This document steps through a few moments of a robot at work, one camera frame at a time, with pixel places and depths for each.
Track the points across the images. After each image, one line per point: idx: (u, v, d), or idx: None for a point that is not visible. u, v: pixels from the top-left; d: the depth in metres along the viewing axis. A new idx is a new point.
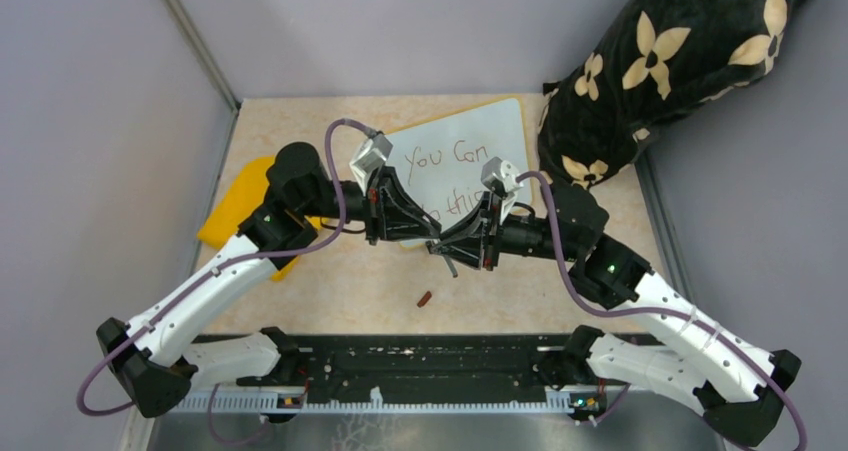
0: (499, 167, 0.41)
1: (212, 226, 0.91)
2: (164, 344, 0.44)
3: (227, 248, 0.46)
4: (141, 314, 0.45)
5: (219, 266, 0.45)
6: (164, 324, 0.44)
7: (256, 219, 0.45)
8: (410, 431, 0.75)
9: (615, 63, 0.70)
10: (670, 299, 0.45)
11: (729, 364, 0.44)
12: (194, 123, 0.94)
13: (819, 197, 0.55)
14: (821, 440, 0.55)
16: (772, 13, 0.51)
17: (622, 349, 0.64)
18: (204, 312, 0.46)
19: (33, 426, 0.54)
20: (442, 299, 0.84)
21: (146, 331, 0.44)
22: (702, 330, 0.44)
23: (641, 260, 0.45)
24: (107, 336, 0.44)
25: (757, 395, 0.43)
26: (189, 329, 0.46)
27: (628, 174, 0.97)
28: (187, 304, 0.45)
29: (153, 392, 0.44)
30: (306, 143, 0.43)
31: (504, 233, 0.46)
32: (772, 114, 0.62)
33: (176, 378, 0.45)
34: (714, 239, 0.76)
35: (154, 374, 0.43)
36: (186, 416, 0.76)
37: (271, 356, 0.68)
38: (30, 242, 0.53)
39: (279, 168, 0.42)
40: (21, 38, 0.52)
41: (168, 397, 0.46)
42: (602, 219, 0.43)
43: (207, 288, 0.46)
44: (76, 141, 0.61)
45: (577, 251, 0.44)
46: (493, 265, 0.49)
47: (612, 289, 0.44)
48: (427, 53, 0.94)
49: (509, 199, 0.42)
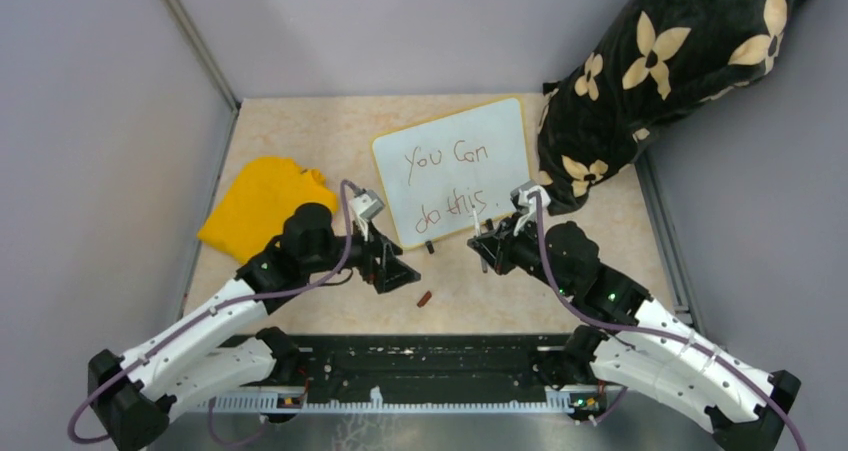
0: (528, 185, 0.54)
1: (212, 226, 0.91)
2: (156, 377, 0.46)
3: (226, 291, 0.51)
4: (136, 347, 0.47)
5: (219, 305, 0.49)
6: (157, 359, 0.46)
7: (254, 265, 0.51)
8: (410, 431, 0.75)
9: (615, 63, 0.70)
10: (669, 324, 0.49)
11: (729, 385, 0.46)
12: (194, 123, 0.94)
13: (819, 196, 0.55)
14: (820, 439, 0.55)
16: (773, 13, 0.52)
17: (629, 357, 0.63)
18: (197, 349, 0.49)
19: (32, 427, 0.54)
20: (442, 299, 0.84)
21: (140, 363, 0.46)
22: (700, 352, 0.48)
23: (640, 288, 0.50)
24: (99, 368, 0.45)
25: (758, 414, 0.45)
26: (180, 366, 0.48)
27: (629, 174, 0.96)
28: (183, 341, 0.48)
29: (134, 429, 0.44)
30: (321, 202, 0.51)
31: (515, 248, 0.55)
32: (772, 114, 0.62)
33: (155, 419, 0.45)
34: (714, 239, 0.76)
35: (141, 412, 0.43)
36: (185, 415, 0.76)
37: (264, 361, 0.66)
38: (30, 242, 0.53)
39: (295, 220, 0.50)
40: (22, 38, 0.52)
41: (143, 434, 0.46)
42: (591, 251, 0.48)
43: (204, 327, 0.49)
44: (76, 142, 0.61)
45: (574, 280, 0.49)
46: (504, 269, 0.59)
47: (613, 316, 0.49)
48: (427, 53, 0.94)
49: (526, 212, 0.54)
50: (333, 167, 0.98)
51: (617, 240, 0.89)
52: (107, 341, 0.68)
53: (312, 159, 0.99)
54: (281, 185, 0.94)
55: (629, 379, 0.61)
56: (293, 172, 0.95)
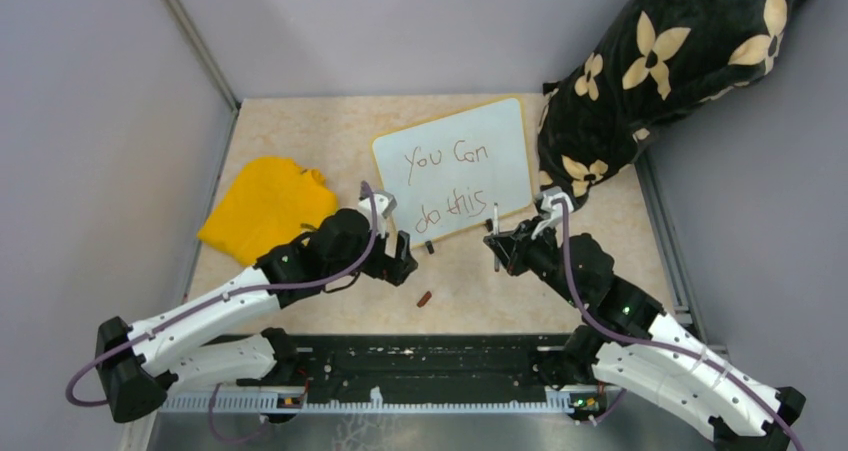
0: (552, 190, 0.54)
1: (212, 226, 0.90)
2: (159, 355, 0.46)
3: (241, 278, 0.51)
4: (146, 320, 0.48)
5: (232, 292, 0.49)
6: (164, 336, 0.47)
7: (274, 257, 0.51)
8: (410, 431, 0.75)
9: (615, 63, 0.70)
10: (681, 339, 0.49)
11: (738, 401, 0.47)
12: (194, 123, 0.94)
13: (818, 195, 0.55)
14: (821, 437, 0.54)
16: (772, 13, 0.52)
17: (632, 361, 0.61)
18: (205, 332, 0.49)
19: (33, 427, 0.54)
20: (442, 299, 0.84)
21: (146, 338, 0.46)
22: (711, 369, 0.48)
23: (654, 302, 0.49)
24: (108, 334, 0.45)
25: (765, 430, 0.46)
26: (185, 345, 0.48)
27: (628, 174, 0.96)
28: (192, 321, 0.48)
29: (130, 400, 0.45)
30: (360, 212, 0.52)
31: (530, 251, 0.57)
32: (772, 113, 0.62)
33: (154, 391, 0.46)
34: (714, 239, 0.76)
35: (139, 384, 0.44)
36: (185, 415, 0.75)
37: (265, 362, 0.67)
38: (30, 241, 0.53)
39: (334, 220, 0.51)
40: (23, 37, 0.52)
41: (138, 405, 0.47)
42: (607, 265, 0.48)
43: (213, 310, 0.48)
44: (77, 141, 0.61)
45: (587, 292, 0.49)
46: (516, 270, 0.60)
47: (627, 330, 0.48)
48: (427, 53, 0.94)
49: (546, 217, 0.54)
50: (333, 167, 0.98)
51: (617, 240, 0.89)
52: None
53: (312, 159, 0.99)
54: (281, 185, 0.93)
55: (631, 384, 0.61)
56: (293, 173, 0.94)
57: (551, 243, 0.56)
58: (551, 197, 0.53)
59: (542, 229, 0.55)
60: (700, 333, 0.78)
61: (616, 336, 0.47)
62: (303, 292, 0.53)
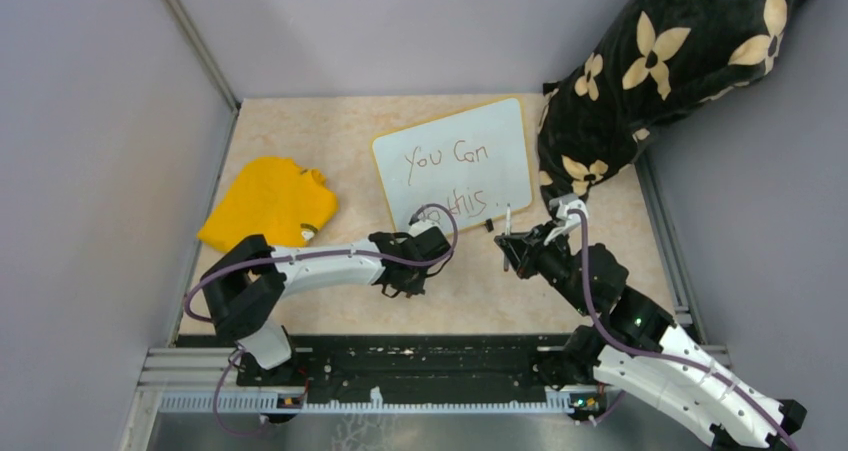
0: (571, 200, 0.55)
1: (213, 226, 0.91)
2: (294, 277, 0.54)
3: (363, 243, 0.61)
4: (288, 246, 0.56)
5: (358, 251, 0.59)
6: (301, 265, 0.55)
7: (386, 237, 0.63)
8: (411, 431, 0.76)
9: (615, 63, 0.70)
10: (691, 351, 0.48)
11: (744, 414, 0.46)
12: (195, 124, 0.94)
13: (819, 195, 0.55)
14: (817, 438, 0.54)
16: (773, 13, 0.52)
17: (634, 365, 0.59)
18: (321, 274, 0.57)
19: (31, 427, 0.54)
20: (442, 299, 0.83)
21: (289, 259, 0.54)
22: (719, 381, 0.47)
23: (664, 314, 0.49)
24: (254, 246, 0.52)
25: (768, 442, 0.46)
26: (308, 280, 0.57)
27: (629, 173, 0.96)
28: (323, 261, 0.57)
29: (249, 315, 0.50)
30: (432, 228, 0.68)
31: (541, 257, 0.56)
32: (772, 112, 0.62)
33: (265, 317, 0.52)
34: (715, 240, 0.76)
35: (266, 303, 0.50)
36: (187, 416, 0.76)
37: (283, 356, 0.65)
38: (28, 241, 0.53)
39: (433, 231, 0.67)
40: (21, 38, 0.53)
41: (243, 328, 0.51)
42: (620, 277, 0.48)
43: (339, 260, 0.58)
44: (77, 141, 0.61)
45: (601, 304, 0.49)
46: (526, 273, 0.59)
47: (638, 341, 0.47)
48: (427, 52, 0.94)
49: (560, 225, 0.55)
50: (333, 167, 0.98)
51: (617, 240, 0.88)
52: (108, 341, 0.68)
53: (312, 158, 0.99)
54: (281, 186, 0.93)
55: (632, 385, 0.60)
56: (294, 172, 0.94)
57: (563, 249, 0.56)
58: (567, 206, 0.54)
59: (552, 237, 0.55)
60: (701, 333, 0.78)
61: (627, 348, 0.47)
62: (396, 275, 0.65)
